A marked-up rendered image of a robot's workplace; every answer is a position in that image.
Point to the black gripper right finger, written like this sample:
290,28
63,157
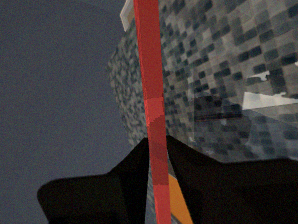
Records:
206,183

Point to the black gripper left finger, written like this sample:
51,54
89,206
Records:
122,190

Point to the red panel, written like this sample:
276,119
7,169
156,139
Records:
149,47

